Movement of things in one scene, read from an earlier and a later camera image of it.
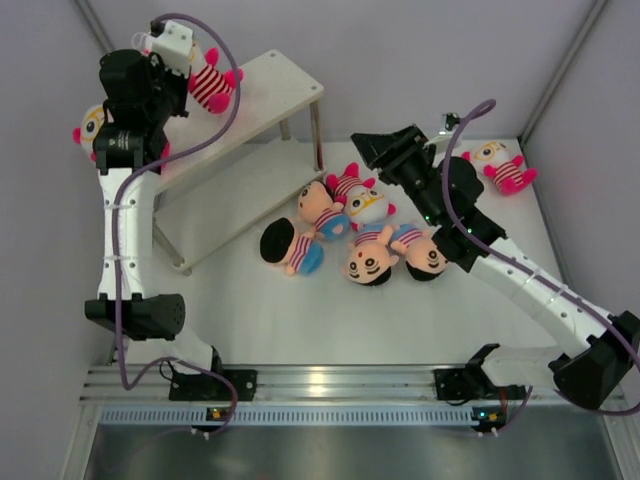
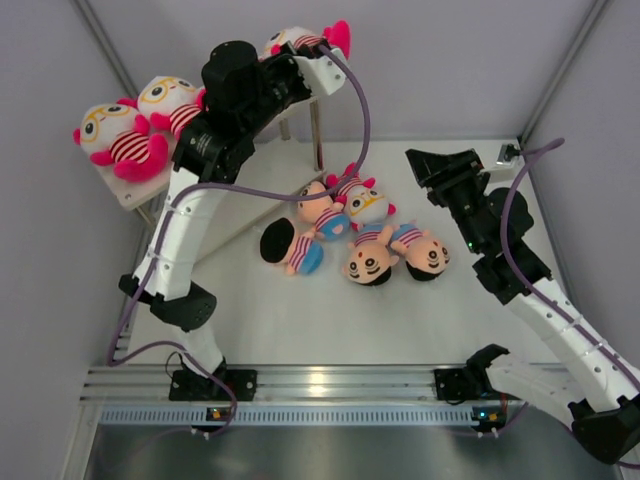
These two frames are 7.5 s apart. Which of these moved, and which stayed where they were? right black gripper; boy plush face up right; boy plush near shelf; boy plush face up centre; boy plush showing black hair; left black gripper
Moved: right black gripper; left black gripper
Stayed: boy plush near shelf; boy plush face up right; boy plush face up centre; boy plush showing black hair
